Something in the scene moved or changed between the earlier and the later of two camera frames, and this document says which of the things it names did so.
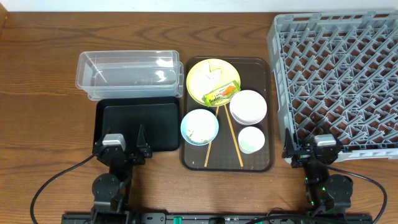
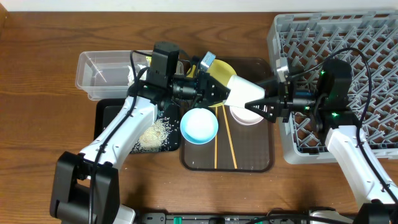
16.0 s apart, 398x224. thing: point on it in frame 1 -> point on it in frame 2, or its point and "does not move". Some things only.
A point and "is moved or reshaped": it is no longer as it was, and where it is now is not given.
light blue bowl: [199, 127] does not move
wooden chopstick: [209, 145] is moved or reshaped
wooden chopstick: [233, 135] is moved or reshaped
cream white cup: [250, 140] -> [242, 91]
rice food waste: [200, 129] -> [160, 137]
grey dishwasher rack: [336, 73] does not move
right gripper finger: [288, 149] -> [269, 107]
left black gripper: [125, 154] -> [203, 90]
